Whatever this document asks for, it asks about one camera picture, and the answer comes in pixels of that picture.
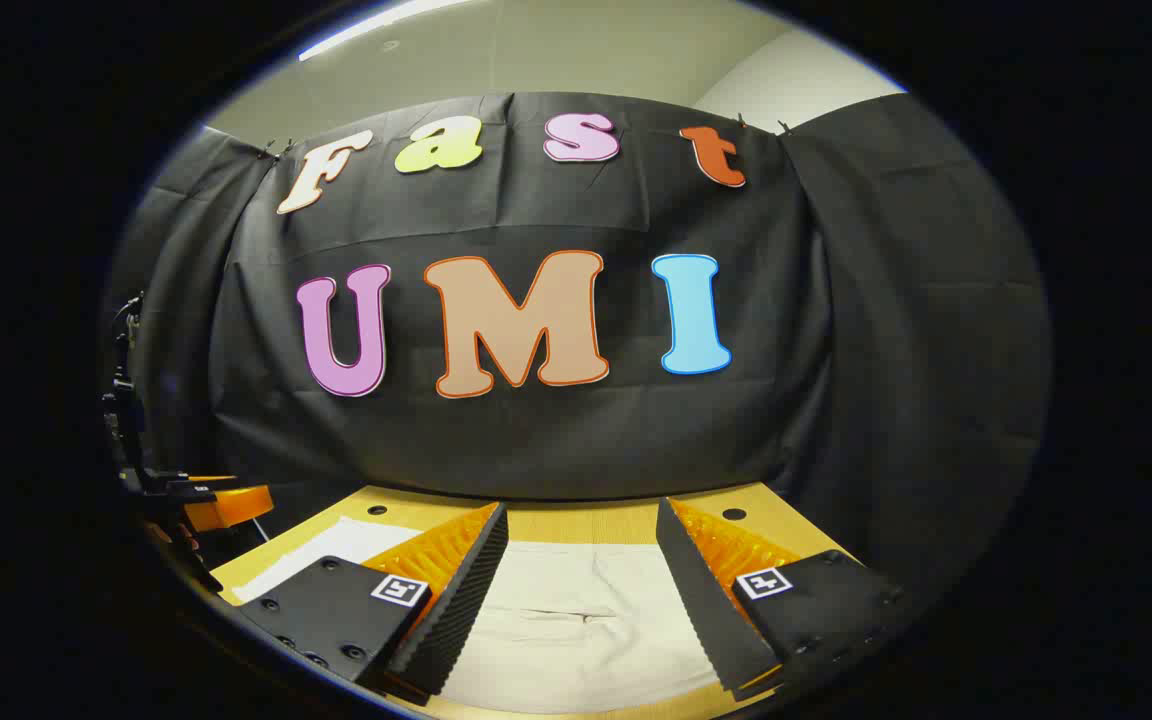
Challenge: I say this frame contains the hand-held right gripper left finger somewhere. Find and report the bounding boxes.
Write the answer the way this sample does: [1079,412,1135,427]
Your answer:
[239,500,510,701]

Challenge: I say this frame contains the cream white jeans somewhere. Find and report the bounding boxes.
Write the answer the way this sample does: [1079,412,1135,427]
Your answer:
[232,517,729,714]

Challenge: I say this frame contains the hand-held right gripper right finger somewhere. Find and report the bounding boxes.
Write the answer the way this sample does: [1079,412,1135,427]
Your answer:
[654,495,912,701]

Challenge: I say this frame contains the black backdrop cloth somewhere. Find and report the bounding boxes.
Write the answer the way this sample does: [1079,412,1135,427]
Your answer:
[106,92,1052,601]

